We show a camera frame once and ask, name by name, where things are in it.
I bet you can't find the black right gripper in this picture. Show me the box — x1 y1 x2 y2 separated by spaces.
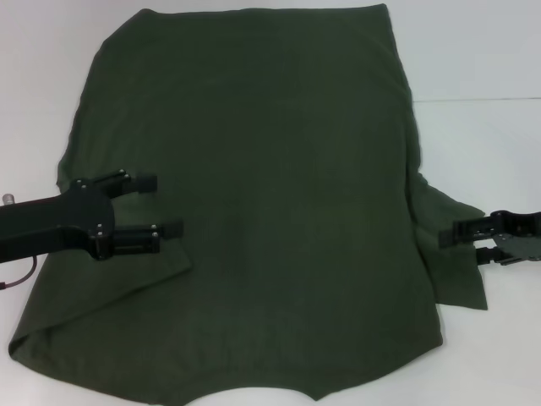
439 209 541 268

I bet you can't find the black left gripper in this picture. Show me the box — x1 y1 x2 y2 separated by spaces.
0 168 185 266

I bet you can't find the dark green shirt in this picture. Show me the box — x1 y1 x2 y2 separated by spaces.
7 3 489 403

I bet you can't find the dark red left cable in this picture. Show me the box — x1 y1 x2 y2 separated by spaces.
0 256 40 291

